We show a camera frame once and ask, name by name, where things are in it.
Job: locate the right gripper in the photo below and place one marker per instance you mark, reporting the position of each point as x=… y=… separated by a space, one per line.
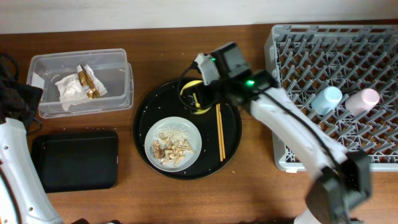
x=209 y=97

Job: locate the wooden chopstick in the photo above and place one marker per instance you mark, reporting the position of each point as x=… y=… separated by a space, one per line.
x=221 y=134
x=218 y=130

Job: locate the yellow bowl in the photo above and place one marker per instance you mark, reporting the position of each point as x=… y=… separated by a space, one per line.
x=191 y=85

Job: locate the grey plate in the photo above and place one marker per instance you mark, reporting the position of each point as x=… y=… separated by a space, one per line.
x=194 y=138

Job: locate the blue cup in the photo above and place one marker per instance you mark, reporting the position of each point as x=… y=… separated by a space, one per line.
x=327 y=100

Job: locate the peanut shells and rice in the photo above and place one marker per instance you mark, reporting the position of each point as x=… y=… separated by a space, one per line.
x=171 y=146

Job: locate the pink cup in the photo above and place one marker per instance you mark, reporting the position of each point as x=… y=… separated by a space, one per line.
x=364 y=100

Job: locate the gold foil wrapper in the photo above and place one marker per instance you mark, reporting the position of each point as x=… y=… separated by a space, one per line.
x=87 y=83

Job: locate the white napkin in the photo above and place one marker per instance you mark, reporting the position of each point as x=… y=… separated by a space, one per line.
x=71 y=91

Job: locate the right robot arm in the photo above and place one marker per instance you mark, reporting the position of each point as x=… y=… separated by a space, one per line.
x=341 y=178

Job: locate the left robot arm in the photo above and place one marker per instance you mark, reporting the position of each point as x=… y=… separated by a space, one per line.
x=23 y=199

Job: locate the grey dishwasher rack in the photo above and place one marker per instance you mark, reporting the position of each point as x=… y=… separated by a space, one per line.
x=305 y=59

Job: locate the round black tray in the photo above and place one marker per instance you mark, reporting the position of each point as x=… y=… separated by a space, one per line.
x=162 y=102

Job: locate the clear plastic bin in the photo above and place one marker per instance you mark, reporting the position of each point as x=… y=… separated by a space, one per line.
x=110 y=66

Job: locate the black rectangular tray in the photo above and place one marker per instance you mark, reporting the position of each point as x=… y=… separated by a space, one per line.
x=76 y=161

